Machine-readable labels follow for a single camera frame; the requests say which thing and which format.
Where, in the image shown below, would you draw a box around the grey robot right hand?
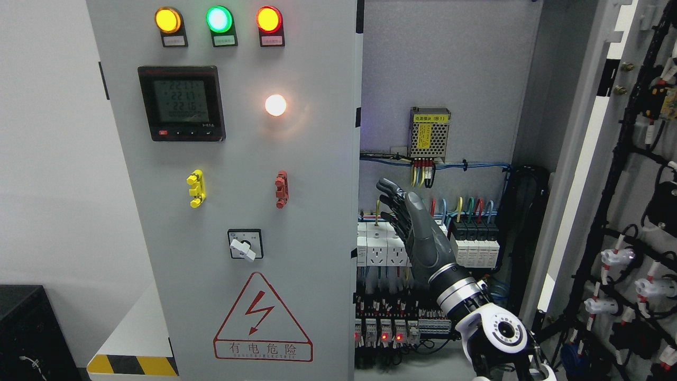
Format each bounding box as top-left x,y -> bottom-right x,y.
376,178 -> 455,283

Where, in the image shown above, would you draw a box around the grey cabinet door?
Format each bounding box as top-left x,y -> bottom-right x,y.
86,1 -> 362,380
514,1 -> 675,380

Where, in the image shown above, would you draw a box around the red indicator lamp left door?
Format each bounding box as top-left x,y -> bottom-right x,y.
255,5 -> 286,47

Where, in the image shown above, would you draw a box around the green indicator lamp left door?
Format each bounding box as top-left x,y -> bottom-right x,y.
205,5 -> 239,48

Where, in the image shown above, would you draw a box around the yellow indicator lamp left door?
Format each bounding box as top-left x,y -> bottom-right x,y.
154,6 -> 188,48

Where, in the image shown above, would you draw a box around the black surge protector modules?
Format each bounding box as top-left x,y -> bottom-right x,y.
449,219 -> 501,272

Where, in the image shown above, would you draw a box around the white circuit breaker row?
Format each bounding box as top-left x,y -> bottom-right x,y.
357,221 -> 450,267

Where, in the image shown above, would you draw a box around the relay and terminal row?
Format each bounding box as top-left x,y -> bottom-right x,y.
353,289 -> 460,349

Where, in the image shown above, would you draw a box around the perforated metal power supply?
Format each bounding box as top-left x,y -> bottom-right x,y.
408,106 -> 451,162

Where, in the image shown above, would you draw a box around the red terminal connector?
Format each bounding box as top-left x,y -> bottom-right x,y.
274,170 -> 289,210

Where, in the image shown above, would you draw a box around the red electric hazard warning sticker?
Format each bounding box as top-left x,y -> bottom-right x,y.
213,271 -> 314,362

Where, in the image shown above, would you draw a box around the white glowing indicator lamp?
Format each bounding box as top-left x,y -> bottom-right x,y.
264,94 -> 288,117

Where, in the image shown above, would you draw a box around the yellow terminal connector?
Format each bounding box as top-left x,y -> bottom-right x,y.
186,169 -> 206,209

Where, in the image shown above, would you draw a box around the black digital power meter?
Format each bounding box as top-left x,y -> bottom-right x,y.
138,66 -> 226,142

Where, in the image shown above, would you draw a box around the black box at left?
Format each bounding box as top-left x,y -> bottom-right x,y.
1,285 -> 81,380

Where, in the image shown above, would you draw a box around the white rotary selector switch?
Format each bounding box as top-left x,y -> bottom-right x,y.
227,228 -> 264,262

